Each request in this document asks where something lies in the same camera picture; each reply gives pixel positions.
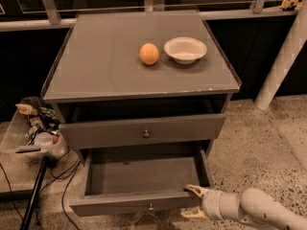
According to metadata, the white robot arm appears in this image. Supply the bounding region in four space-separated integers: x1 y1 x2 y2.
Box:
182 184 307 230

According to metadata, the black stand pole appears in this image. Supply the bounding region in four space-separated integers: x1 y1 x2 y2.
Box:
19 155 49 230

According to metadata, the grey drawer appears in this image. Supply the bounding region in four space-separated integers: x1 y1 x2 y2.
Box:
69 142 209 217
59 114 225 150

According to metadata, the white diagonal pillar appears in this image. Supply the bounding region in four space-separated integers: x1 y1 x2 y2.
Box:
254 0 307 110

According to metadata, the black floor cable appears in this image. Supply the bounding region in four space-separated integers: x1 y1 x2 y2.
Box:
0 150 81 230

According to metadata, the brown item in bin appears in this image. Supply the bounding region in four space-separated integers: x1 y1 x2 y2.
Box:
16 103 38 116

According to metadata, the yellow object on ledge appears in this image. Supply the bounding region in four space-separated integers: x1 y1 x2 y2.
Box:
280 0 301 11

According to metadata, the white round lid in bin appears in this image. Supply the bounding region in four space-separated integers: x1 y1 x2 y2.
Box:
34 132 53 146

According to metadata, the green patterned item in bin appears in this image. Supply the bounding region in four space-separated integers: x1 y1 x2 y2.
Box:
37 107 60 125

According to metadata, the grey drawer cabinet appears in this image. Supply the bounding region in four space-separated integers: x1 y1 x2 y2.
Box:
40 9 242 165

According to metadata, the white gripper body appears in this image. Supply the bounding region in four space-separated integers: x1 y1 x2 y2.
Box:
201 190 244 221

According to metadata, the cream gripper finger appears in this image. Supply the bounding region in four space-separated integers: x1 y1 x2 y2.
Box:
184 184 209 198
180 207 204 219

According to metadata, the grey top drawer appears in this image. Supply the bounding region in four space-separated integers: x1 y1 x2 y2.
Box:
59 114 225 150

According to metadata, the orange fruit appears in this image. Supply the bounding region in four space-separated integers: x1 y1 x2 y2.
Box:
139 43 159 65

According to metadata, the metal railing frame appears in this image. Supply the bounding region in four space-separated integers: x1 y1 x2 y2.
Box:
0 0 302 32

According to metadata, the white bowl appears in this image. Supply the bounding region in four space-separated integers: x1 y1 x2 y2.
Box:
164 37 207 64

